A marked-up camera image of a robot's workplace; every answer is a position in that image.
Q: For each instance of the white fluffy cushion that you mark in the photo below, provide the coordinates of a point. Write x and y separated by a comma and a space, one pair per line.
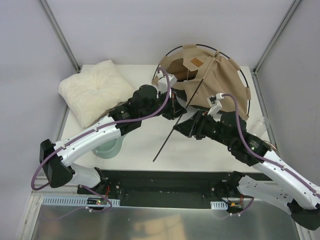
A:
92, 93

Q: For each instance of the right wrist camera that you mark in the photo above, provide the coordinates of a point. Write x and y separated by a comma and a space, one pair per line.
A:
215, 103

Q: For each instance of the left aluminium frame post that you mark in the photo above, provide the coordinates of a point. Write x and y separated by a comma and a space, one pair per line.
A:
59, 34

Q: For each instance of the green double pet bowl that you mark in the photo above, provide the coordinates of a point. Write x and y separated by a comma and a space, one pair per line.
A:
109, 149

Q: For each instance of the right white cable duct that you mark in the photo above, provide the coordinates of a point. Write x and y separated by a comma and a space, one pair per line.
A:
221, 205

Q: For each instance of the left white cable duct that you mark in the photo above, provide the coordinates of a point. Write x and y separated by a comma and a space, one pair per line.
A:
75, 201

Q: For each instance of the aluminium frame post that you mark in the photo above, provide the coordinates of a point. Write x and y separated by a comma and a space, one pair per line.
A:
59, 34
293, 8

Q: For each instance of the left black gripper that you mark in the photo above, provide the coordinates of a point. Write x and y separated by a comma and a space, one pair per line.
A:
172, 107

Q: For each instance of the white cable duct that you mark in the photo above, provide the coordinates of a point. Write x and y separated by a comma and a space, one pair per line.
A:
75, 201
221, 205

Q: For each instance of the right aluminium frame post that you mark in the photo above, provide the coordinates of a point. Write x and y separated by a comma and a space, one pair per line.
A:
293, 8

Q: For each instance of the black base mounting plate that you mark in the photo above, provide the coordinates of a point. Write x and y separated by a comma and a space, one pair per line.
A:
168, 189

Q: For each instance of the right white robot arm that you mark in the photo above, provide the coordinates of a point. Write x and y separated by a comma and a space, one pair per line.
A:
292, 193

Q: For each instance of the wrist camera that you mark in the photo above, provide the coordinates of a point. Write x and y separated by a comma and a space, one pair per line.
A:
163, 82
215, 103

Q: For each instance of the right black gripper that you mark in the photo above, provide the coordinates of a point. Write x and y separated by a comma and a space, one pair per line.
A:
195, 124

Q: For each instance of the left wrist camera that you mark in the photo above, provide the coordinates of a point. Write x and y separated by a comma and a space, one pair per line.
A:
163, 82

